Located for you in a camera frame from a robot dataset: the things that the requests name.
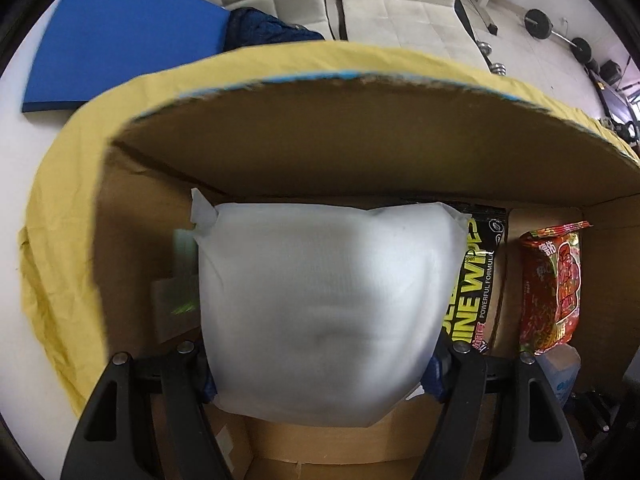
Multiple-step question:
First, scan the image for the white soft pouch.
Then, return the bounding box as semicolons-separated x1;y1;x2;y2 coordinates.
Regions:
190;188;472;426

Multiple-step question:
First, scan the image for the yellow cardboard box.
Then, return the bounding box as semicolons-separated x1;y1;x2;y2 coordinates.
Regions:
18;40;640;480

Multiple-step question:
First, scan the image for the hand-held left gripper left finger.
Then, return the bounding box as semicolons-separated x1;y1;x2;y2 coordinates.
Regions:
60;341;237;480

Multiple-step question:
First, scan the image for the black wipes pack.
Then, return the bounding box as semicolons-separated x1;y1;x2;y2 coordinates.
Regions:
440;203;510;356

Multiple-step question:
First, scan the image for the dark blue cloth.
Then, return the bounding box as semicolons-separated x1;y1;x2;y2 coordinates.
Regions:
223;7;326;52

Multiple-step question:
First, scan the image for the black barbell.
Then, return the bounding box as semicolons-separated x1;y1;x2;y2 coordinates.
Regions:
524;9;593;64

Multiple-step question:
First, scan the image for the green clear packet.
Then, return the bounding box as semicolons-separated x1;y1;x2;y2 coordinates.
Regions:
152;228;205;345

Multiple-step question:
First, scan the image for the black dumbbell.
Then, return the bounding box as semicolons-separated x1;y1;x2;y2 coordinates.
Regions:
586;58;624;83

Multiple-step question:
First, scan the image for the red snack packet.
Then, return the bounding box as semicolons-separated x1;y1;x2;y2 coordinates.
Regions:
518;221;593;356

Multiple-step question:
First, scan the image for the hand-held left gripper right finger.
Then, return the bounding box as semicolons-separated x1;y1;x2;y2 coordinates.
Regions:
414;344;584;480

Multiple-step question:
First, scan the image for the pale blue tissue pack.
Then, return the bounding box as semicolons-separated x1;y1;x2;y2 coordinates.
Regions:
536;343;582;410

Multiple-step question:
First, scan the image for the blue foam mat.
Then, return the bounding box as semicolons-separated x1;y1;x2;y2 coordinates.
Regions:
21;0;234;115

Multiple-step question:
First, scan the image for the small dumbbell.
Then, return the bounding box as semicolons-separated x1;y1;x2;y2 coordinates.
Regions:
476;40;507;75

